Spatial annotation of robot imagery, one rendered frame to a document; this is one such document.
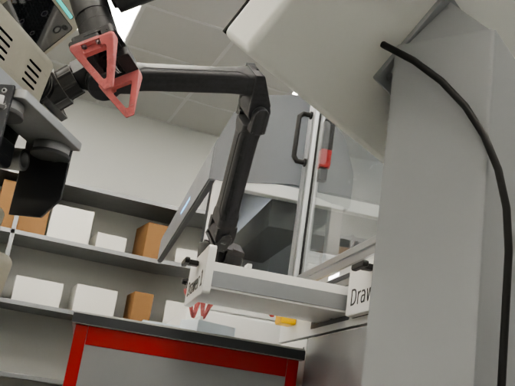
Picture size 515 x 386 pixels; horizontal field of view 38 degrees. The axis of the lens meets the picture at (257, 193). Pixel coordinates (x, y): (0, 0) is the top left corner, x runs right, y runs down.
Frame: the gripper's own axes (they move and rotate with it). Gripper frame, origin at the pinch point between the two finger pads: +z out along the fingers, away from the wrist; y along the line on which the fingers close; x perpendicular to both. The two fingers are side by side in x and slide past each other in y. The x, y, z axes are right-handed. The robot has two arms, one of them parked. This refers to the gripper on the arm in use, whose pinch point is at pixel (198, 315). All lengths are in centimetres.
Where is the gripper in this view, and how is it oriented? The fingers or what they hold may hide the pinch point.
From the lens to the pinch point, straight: 202.7
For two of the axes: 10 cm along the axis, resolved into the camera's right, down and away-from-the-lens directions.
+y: -8.5, 0.2, 5.2
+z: -1.4, 9.5, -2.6
